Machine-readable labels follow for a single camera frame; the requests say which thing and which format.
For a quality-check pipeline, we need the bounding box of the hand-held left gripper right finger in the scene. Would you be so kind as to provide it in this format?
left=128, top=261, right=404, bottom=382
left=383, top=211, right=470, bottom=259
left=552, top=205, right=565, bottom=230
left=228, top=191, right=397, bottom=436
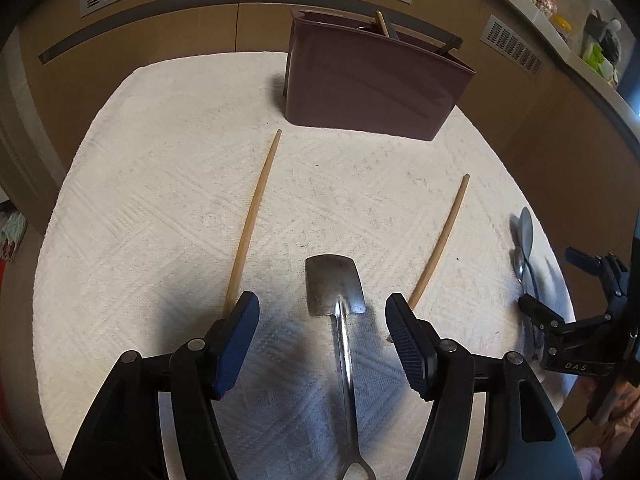
left=384, top=292, right=571, bottom=480

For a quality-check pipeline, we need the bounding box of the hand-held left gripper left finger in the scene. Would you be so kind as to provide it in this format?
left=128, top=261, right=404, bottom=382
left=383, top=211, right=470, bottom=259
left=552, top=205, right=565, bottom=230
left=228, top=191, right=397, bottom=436
left=62, top=291, right=261, bottom=480

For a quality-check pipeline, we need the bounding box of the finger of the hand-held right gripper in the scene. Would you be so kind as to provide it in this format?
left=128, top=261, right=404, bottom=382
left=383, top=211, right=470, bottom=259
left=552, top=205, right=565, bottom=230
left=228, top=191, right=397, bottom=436
left=565, top=246, right=629, bottom=301
left=518, top=294, right=574, bottom=356

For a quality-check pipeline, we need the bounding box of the grey spoon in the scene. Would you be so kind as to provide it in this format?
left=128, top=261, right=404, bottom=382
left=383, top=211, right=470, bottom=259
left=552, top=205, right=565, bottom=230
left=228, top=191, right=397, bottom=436
left=515, top=206, right=543, bottom=301

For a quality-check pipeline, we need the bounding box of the metal shovel-shaped spoon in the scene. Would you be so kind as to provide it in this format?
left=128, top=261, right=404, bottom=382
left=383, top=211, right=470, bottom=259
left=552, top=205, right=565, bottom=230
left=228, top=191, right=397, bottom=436
left=305, top=254, right=377, bottom=480

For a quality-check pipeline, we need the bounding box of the wooden chopstick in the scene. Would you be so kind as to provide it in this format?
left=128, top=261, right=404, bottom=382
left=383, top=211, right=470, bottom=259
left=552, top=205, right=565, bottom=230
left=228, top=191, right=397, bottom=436
left=407, top=174, right=471, bottom=311
left=223, top=129, right=283, bottom=321

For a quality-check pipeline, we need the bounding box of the brown plastic utensil holder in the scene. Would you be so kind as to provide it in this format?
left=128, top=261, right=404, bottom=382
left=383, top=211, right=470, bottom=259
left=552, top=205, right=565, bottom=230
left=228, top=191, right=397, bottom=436
left=284, top=8, right=476, bottom=142

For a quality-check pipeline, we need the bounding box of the person's right hand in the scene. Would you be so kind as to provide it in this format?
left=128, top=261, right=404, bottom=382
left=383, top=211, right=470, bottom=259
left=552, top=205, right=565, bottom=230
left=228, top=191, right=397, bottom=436
left=600, top=375, right=640, bottom=453

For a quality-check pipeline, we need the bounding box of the person's pink clothing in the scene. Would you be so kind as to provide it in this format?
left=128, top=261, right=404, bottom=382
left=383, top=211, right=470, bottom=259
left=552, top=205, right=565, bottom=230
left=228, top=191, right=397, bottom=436
left=575, top=447, right=608, bottom=480

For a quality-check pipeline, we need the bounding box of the white textured cloth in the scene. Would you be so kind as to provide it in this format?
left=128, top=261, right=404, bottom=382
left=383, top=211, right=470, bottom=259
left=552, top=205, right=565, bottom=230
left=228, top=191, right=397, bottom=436
left=32, top=52, right=576, bottom=480

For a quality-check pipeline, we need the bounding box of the beige kitchen counter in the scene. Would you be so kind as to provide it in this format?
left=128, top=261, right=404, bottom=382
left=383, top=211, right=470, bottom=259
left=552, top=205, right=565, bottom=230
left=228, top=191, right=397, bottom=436
left=507, top=0, right=640, bottom=136

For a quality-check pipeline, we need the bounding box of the green plastic bag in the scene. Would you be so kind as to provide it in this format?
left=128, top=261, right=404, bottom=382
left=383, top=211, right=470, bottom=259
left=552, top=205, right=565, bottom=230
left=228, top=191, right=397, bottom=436
left=580, top=42, right=613, bottom=78

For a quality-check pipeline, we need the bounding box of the black storage basket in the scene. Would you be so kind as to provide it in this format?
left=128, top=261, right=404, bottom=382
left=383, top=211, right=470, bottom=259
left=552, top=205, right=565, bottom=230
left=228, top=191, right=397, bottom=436
left=585, top=10, right=623, bottom=61

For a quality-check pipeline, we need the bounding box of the short grey vent grille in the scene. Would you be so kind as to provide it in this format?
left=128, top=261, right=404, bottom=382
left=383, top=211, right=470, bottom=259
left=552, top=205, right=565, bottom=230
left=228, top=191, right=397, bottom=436
left=481, top=15, right=543, bottom=76

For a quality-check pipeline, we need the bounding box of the pair of slippers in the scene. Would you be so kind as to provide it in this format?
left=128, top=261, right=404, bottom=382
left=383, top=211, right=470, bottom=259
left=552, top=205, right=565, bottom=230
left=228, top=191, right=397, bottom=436
left=0, top=200, right=28, bottom=261

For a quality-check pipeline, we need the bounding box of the wooden base cabinet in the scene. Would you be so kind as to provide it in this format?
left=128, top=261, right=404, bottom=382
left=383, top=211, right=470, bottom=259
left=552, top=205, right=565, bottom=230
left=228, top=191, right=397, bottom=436
left=0, top=0, right=640, bottom=321

